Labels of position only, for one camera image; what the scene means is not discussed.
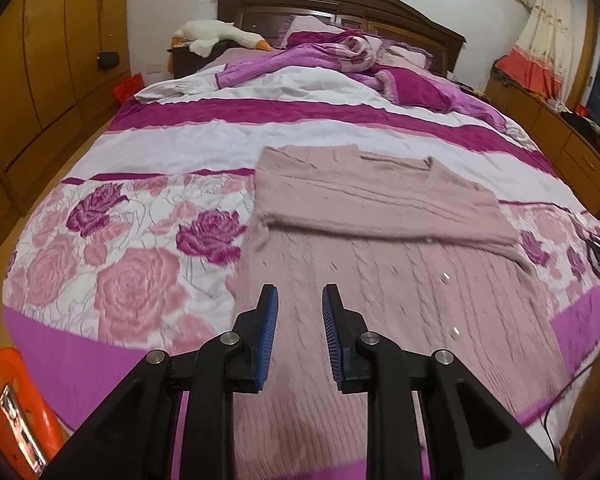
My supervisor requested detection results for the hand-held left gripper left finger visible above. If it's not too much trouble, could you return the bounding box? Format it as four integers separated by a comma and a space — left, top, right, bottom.
40, 284, 280, 480

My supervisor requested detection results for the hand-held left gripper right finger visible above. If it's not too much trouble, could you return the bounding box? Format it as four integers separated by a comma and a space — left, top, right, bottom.
321, 284, 563, 480

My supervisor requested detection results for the pink knit cardigan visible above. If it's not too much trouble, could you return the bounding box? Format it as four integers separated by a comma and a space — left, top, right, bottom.
227, 144, 571, 466

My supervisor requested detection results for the black clothes pile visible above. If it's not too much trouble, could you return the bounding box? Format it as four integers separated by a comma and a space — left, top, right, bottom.
560, 110, 600, 136

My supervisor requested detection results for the floral purple bed quilt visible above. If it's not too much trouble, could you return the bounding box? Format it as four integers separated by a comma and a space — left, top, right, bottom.
2, 67, 600, 480

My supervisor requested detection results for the orange plastic stool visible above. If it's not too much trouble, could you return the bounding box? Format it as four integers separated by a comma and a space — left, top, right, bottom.
0, 347, 66, 480

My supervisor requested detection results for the crumpled purple blanket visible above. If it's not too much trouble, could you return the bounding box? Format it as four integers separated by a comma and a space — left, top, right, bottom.
216, 30, 511, 133

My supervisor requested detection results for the red bag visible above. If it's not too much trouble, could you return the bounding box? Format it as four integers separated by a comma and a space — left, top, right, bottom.
112, 74, 145, 103

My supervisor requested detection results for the dark wooden nightstand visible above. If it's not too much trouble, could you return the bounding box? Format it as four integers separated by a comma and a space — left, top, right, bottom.
166, 42, 241, 80

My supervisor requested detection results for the low wooden cabinet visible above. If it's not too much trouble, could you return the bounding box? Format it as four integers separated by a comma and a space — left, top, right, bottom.
484, 77, 600, 216

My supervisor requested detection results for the white goose plush toy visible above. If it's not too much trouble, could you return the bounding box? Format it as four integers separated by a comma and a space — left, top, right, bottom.
172, 20, 273, 57

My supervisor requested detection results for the pink pillow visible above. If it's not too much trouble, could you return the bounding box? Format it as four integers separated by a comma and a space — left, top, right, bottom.
275, 15, 341, 48

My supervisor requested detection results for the dark wooden headboard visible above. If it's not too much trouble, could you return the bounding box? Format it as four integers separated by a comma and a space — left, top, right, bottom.
215, 0, 467, 78

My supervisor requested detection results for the wooden wardrobe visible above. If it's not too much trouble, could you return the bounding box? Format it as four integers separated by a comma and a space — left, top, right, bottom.
0, 0, 133, 261

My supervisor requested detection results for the cream and orange curtain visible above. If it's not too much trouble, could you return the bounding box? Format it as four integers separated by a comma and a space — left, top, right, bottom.
495, 0, 598, 108

